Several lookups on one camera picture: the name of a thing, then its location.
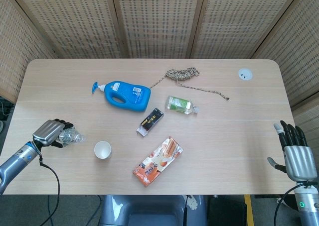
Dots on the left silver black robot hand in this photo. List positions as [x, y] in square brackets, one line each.
[46, 132]

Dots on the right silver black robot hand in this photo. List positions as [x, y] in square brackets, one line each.
[297, 158]

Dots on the clear plastic bottle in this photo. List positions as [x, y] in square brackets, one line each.
[72, 136]

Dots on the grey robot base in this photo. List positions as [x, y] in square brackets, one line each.
[149, 211]

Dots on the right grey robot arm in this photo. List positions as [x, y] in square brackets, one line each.
[307, 206]

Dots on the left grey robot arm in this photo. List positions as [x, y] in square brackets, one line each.
[17, 158]

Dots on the white paper cup green print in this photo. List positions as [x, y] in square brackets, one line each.
[102, 150]

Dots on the blue detergent pump bottle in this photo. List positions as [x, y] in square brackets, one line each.
[134, 96]

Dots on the clear bottle lime label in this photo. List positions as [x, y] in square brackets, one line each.
[179, 104]

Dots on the woven rattan screen panel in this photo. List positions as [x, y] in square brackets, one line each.
[72, 22]
[296, 56]
[246, 22]
[159, 22]
[17, 49]

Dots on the black box on floor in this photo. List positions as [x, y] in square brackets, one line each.
[226, 212]

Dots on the small black carton box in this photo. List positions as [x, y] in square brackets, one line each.
[150, 120]

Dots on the orange egg roll snack box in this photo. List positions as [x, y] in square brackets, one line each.
[157, 163]

